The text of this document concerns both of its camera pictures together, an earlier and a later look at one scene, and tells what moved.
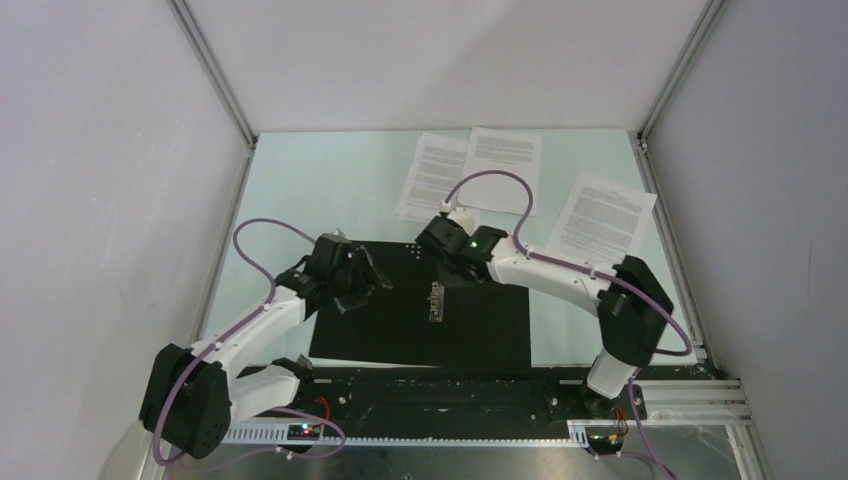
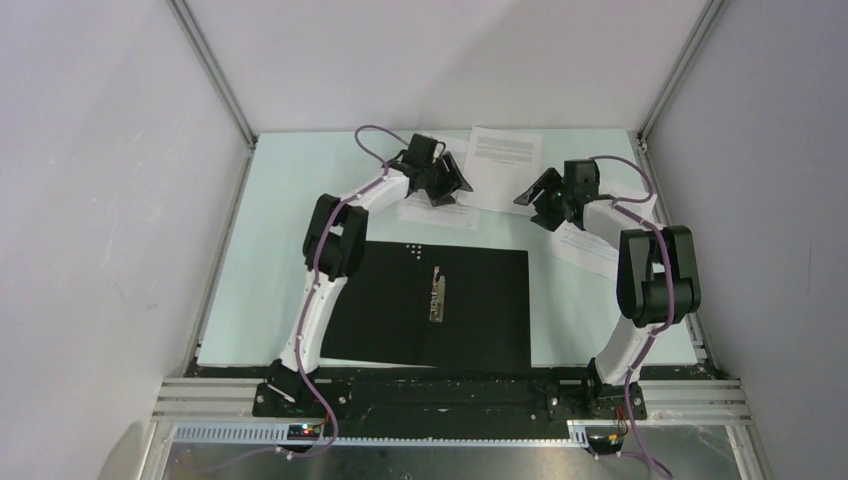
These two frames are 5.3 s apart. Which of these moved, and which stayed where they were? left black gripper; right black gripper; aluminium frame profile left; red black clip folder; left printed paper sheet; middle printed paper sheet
Moved: left black gripper; right black gripper
Stayed: middle printed paper sheet; left printed paper sheet; red black clip folder; aluminium frame profile left
